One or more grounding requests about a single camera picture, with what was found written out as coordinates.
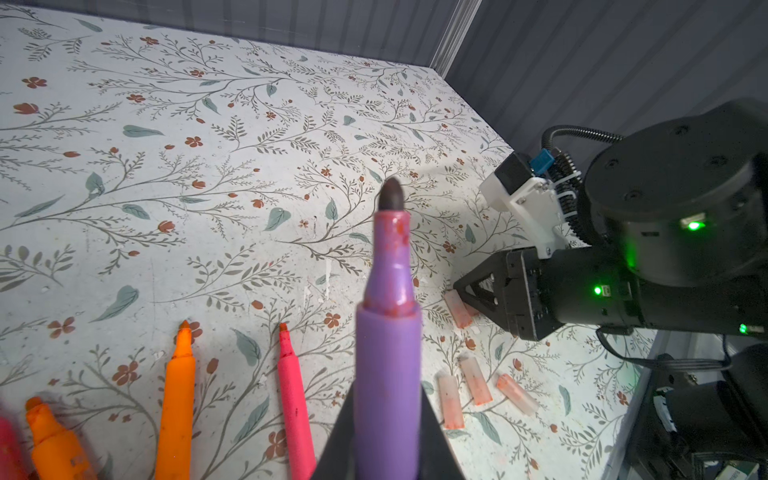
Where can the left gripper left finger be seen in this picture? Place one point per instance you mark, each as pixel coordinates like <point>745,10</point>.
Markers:
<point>338,459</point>

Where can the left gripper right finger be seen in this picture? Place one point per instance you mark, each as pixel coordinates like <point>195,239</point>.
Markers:
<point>436,459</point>

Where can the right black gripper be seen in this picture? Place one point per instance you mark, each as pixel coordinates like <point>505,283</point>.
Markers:
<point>535,297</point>

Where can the translucent pink pen cap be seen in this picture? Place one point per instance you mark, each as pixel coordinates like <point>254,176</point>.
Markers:
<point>450,402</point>
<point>517,395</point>
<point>475,380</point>
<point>462,314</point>

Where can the pink marker pen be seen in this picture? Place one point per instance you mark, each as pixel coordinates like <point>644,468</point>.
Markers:
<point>12,466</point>
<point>299,440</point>

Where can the purple marker pen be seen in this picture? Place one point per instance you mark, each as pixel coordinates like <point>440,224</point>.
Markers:
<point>387,389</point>

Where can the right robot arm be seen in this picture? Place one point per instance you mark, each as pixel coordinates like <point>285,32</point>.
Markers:
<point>664,229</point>

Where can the orange marker pen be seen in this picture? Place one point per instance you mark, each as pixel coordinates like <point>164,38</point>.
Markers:
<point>57,453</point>
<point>173,459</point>

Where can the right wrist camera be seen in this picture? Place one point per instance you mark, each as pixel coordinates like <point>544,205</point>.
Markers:
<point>532,200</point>

